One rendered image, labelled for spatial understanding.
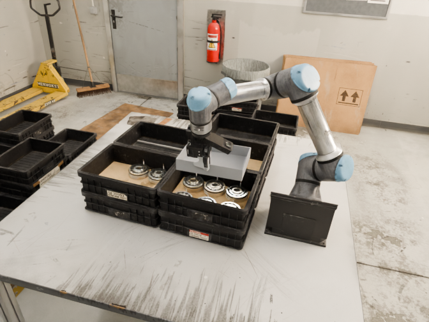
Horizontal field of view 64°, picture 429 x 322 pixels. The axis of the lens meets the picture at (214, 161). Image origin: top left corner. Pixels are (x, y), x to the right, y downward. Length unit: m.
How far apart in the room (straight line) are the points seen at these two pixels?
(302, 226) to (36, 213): 1.26
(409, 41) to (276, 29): 1.47
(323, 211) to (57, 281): 1.10
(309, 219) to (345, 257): 0.23
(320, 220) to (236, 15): 3.29
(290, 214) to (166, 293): 0.62
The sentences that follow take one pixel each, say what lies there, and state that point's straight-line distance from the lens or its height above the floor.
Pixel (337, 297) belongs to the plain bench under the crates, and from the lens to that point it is 1.48.
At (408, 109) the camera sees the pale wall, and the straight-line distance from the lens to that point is 4.79.
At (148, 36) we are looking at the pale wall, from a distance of 4.82.
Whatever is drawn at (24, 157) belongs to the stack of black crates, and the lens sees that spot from 2.80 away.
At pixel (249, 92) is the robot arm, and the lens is 1.39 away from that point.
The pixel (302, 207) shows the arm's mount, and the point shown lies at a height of 0.89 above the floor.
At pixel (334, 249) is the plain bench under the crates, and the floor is 0.70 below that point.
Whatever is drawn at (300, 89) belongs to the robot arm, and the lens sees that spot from 1.40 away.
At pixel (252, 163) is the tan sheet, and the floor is 0.83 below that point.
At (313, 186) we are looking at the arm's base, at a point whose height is 0.92.
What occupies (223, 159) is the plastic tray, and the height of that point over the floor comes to 1.05.
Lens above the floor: 1.80
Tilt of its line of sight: 32 degrees down
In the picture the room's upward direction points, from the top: 3 degrees clockwise
